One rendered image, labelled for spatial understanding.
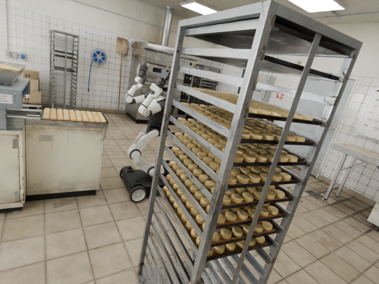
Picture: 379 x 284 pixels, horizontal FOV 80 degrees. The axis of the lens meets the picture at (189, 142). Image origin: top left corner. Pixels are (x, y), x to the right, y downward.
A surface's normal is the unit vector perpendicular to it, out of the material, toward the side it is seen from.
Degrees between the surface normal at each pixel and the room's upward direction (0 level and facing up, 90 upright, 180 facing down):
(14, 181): 90
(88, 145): 90
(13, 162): 90
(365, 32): 90
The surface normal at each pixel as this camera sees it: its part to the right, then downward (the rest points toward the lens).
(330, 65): -0.83, 0.00
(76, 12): 0.51, 0.36
